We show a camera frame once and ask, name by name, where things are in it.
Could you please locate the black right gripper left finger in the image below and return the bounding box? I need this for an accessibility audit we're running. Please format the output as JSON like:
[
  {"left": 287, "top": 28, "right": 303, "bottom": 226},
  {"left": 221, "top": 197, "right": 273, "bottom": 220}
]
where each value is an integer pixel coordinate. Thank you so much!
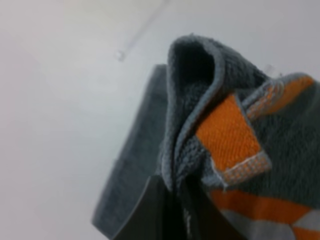
[{"left": 113, "top": 175, "right": 185, "bottom": 240}]

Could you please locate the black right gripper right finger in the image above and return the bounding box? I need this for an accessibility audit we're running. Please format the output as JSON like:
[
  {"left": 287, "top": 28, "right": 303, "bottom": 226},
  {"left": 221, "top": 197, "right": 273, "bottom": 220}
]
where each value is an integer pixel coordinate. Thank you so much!
[{"left": 180, "top": 178, "right": 240, "bottom": 240}]

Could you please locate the grey towel with orange stripes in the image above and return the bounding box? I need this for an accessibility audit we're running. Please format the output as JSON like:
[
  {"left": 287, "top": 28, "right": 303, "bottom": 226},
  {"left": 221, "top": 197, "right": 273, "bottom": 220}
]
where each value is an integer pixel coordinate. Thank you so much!
[{"left": 92, "top": 35, "right": 320, "bottom": 240}]

